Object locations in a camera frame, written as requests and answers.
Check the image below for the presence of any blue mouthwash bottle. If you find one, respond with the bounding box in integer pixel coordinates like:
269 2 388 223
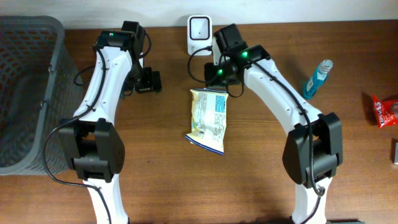
303 59 333 100

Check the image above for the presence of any yellow snack bag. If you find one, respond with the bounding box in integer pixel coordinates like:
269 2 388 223
185 88 229 155

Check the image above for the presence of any grey plastic mesh basket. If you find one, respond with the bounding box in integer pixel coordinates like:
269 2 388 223
1 16 84 175

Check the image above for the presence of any red candy bag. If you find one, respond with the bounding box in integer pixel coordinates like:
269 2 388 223
372 95 397 128

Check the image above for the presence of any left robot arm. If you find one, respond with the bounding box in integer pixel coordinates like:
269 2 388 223
57 21 162 223

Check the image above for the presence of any white barcode scanner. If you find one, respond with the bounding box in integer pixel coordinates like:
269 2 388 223
187 15 213 55

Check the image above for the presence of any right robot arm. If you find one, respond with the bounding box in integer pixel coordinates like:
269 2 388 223
210 24 343 223

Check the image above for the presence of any grey object at table edge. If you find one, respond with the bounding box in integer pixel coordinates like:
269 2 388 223
393 143 398 165

